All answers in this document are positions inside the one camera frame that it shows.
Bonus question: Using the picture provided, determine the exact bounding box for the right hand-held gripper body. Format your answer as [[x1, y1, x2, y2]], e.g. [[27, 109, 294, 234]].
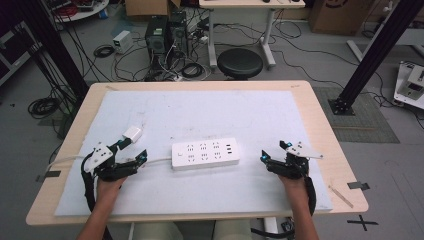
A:
[[266, 141, 324, 180]]

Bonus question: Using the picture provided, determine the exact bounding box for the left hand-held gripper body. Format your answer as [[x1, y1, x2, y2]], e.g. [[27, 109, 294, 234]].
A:
[[83, 141, 142, 183]]

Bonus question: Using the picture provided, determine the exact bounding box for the white power adapter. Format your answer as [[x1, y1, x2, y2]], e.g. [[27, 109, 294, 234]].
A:
[[122, 125, 144, 144]]

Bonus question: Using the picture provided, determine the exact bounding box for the person's right hand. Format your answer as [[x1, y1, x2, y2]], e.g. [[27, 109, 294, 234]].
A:
[[277, 173, 310, 202]]

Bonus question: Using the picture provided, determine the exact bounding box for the person's left hand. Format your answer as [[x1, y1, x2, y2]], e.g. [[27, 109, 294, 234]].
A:
[[96, 175, 128, 202]]

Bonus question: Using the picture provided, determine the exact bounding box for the black tape strip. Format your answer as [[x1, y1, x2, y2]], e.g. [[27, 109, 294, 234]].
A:
[[35, 170, 62, 183], [346, 181, 371, 191]]

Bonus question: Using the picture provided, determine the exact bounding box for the thin wooden stick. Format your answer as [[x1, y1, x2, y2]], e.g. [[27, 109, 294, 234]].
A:
[[327, 184, 355, 209]]

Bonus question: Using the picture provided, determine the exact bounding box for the white power strip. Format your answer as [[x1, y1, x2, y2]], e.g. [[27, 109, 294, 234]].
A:
[[171, 137, 241, 172]]

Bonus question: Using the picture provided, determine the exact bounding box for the grey floor mat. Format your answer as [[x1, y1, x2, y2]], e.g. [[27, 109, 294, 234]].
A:
[[312, 86, 401, 145]]

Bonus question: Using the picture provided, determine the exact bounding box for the person's right leg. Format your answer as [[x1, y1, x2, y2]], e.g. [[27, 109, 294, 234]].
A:
[[212, 219, 253, 240]]

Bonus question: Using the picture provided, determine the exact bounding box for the black tape cross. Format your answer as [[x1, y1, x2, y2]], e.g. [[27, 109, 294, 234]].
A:
[[346, 214, 380, 232]]

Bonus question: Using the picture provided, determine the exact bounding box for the black round stool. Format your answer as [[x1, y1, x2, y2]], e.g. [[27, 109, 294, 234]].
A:
[[216, 48, 264, 81]]

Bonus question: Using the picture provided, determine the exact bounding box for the white bench power supply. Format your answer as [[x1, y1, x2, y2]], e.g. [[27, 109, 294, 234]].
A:
[[112, 30, 135, 55]]

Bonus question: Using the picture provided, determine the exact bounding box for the black computer tower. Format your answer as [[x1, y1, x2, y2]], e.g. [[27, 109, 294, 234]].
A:
[[144, 15, 170, 70], [167, 10, 190, 58]]

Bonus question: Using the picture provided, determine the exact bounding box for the grey metal rack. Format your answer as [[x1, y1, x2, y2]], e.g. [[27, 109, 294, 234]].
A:
[[0, 21, 43, 87]]

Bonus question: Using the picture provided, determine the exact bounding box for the white device on floor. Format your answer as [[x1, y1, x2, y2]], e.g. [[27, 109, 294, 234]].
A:
[[393, 61, 424, 111]]

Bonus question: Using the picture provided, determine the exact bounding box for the small cardboard box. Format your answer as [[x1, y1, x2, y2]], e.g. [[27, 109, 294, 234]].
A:
[[124, 0, 182, 18]]

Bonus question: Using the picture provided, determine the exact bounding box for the large cardboard box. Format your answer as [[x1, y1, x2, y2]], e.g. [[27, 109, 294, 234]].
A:
[[307, 0, 377, 37]]

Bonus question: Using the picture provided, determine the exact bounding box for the round white table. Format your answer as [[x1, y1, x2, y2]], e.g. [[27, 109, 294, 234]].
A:
[[42, 0, 111, 24]]

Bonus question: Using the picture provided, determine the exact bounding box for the white desk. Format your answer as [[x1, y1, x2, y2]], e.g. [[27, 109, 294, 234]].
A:
[[198, 0, 307, 70]]

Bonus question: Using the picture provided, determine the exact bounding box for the coil of black cable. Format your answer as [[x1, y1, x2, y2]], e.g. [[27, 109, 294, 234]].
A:
[[181, 62, 205, 80], [27, 96, 61, 120], [92, 44, 116, 59]]

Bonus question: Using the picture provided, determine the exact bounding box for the black metal stand post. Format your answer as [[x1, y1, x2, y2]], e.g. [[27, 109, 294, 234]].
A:
[[12, 0, 91, 102], [327, 0, 424, 117]]

